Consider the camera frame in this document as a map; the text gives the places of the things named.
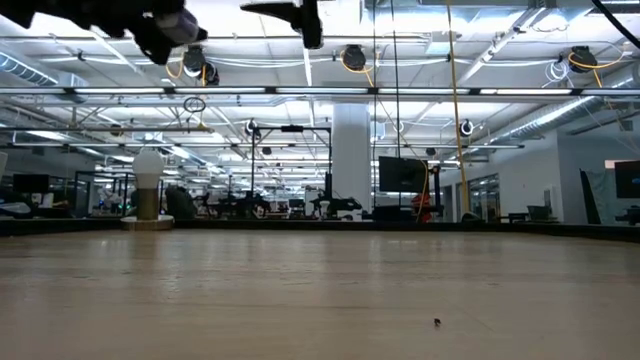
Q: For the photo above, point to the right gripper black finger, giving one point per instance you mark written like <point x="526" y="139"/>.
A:
<point x="272" y="9"/>

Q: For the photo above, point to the black background robot arm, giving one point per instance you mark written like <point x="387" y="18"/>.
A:
<point x="345" y="204"/>

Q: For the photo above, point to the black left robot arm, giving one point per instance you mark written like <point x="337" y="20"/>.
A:
<point x="60" y="12"/>

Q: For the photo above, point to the long ceiling light strip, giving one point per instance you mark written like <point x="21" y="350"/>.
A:
<point x="125" y="90"/>

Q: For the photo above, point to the white bulb lamp brass base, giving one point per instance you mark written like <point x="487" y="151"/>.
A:
<point x="148" y="167"/>

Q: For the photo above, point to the white building column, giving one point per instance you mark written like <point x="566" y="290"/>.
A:
<point x="351" y="160"/>

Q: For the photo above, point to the person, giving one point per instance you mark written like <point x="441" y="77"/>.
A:
<point x="180" y="202"/>

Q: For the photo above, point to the black monitor on stand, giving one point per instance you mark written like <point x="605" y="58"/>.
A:
<point x="400" y="174"/>

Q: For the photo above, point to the red background object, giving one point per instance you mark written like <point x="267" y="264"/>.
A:
<point x="422" y="202"/>

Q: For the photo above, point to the black metal stand frame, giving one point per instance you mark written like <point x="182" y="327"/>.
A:
<point x="253" y="170"/>

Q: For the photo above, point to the silver ventilation duct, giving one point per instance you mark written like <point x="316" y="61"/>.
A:
<point x="550" y="117"/>

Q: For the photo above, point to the black aluminium table frame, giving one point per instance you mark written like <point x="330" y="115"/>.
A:
<point x="550" y="230"/>

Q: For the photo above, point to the black wall monitor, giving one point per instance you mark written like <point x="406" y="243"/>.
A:
<point x="629" y="180"/>

